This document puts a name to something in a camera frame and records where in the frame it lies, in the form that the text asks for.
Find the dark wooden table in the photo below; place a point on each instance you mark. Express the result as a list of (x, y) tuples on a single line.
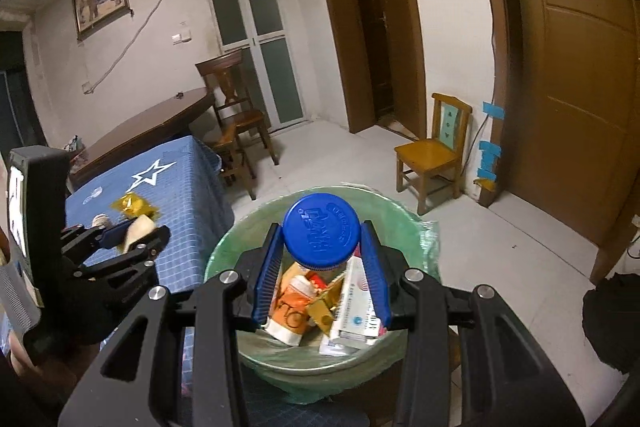
[(145, 127)]

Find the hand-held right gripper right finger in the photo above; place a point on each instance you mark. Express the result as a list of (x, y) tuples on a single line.
[(374, 272)]

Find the blue tape strip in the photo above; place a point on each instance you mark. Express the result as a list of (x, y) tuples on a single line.
[(489, 152), (487, 171), (494, 109)]

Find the black bag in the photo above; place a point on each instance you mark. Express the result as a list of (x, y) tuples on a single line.
[(612, 322)]

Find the grey crumpled tissue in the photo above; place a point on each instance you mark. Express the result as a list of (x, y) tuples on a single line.
[(102, 221)]

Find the frosted glass door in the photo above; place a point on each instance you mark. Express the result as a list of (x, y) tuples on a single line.
[(250, 32)]

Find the trash bin with green bag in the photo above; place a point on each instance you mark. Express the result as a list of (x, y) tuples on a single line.
[(235, 244)]

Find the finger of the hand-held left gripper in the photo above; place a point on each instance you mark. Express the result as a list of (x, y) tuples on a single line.
[(107, 234), (135, 254)]

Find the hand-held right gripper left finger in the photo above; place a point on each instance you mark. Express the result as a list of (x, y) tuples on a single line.
[(267, 272)]

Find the beige paper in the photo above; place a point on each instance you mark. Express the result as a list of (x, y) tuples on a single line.
[(140, 227)]

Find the gold foil wrapper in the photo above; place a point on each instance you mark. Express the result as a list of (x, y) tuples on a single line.
[(320, 307)]

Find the framed wall picture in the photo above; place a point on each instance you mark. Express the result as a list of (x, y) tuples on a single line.
[(100, 2)]

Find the dark wooden chair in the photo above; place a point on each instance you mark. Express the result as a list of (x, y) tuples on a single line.
[(227, 77)]

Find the white wall switch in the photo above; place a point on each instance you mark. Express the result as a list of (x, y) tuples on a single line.
[(181, 36)]

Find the orange and white paper cup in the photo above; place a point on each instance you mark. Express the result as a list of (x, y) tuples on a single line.
[(290, 312)]

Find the wooden doorway frame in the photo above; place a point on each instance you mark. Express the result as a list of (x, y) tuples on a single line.
[(330, 32)]

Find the small yellow wooden chair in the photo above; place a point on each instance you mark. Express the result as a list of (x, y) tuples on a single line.
[(425, 154)]

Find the dark window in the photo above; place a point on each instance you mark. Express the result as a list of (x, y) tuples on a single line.
[(15, 107)]

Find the small colourful packet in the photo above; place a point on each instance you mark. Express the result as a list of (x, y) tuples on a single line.
[(75, 143)]

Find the blue plastic lid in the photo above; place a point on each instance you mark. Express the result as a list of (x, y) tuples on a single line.
[(320, 232)]

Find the yellow crumpled wrapper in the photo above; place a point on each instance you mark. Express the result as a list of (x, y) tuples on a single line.
[(132, 205)]

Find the blue star-print blanket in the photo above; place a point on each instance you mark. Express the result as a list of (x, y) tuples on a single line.
[(170, 202)]

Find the white medicine box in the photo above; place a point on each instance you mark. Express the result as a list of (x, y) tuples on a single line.
[(352, 307)]

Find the large wooden door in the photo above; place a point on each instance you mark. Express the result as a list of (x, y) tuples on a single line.
[(575, 107)]

